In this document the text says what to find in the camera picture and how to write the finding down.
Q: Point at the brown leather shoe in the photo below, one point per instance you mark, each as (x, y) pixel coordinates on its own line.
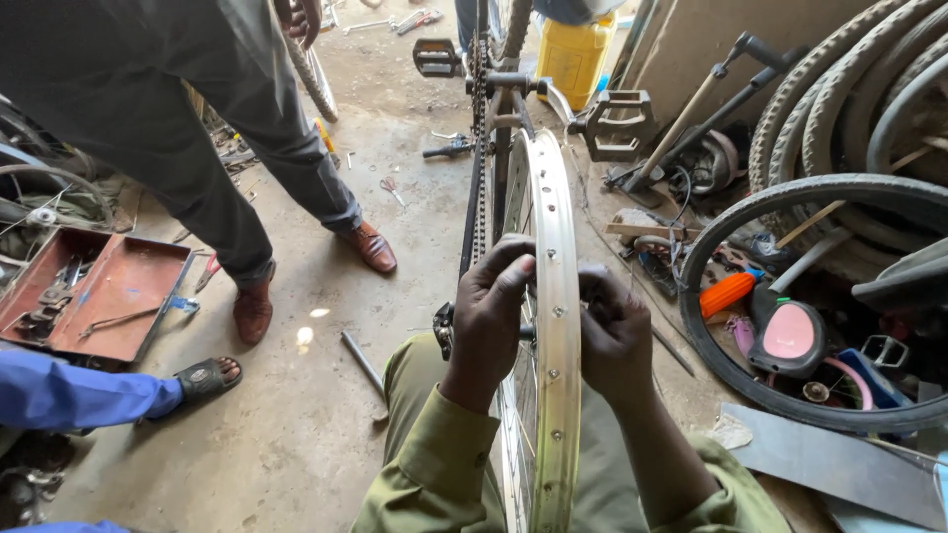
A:
(370, 246)
(253, 311)

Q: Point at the bicycle wheel with tyre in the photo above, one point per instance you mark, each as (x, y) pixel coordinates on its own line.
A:
(315, 78)

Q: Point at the black bicycle frame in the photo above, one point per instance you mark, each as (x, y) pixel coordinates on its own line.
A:
(503, 148)

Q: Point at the stack of bicycle tyres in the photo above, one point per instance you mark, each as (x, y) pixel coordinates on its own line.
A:
(837, 96)

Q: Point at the red metal tool tray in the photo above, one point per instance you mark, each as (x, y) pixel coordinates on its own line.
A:
(122, 289)

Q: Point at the grey metal sheet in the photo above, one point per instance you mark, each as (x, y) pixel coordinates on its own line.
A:
(829, 459)

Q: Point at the black bicycle pedal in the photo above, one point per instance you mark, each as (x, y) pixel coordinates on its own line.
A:
(435, 58)

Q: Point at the large black bicycle tyre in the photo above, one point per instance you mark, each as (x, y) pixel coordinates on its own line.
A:
(815, 189)

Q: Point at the person's right hand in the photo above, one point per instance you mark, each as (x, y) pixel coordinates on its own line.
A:
(618, 340)

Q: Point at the orange plastic bottle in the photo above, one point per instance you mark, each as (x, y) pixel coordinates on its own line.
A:
(727, 292)

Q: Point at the scissors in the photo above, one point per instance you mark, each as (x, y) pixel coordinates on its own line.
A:
(391, 189)

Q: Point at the blue plastic box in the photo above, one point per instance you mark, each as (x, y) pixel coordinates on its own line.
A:
(878, 381)

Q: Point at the grey bicycle pedal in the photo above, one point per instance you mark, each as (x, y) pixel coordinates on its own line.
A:
(618, 126)

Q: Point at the grey metal rod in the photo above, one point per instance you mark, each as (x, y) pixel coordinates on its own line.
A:
(364, 366)

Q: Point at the pink and black bicycle saddle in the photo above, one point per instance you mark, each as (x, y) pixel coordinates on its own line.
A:
(789, 337)

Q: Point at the person's left hand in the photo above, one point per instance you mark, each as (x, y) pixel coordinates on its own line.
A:
(485, 326)

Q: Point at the silver bicycle wheel rim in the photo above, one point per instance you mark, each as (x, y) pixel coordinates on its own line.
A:
(557, 333)

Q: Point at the person's right fingers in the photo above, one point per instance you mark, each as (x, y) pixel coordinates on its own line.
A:
(596, 285)

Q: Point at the black sandal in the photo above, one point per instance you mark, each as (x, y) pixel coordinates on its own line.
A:
(204, 379)

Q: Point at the metal wrench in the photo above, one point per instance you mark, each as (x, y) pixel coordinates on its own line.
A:
(367, 25)

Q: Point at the small loose grey pedal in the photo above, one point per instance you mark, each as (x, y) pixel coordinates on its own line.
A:
(885, 352)

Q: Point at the rear derailleur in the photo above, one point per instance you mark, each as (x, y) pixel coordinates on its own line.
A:
(444, 329)

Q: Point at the yellow jerry can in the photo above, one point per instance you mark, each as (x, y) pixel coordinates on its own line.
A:
(574, 59)

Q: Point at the person's olive trouser leg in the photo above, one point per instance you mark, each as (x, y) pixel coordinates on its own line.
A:
(422, 366)

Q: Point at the black floor air pump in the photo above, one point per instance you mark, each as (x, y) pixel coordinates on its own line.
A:
(711, 122)

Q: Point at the person's left fingers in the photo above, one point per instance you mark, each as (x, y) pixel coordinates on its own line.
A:
(507, 252)

